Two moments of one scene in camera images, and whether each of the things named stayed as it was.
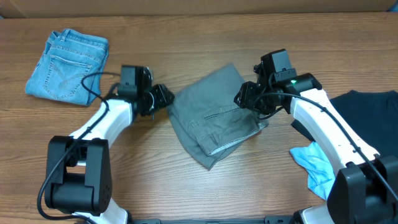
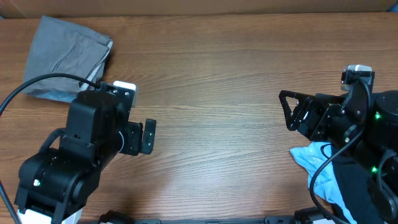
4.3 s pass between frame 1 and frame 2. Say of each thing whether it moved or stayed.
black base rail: stayed
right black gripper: moved
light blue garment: stayed
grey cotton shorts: moved
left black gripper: moved
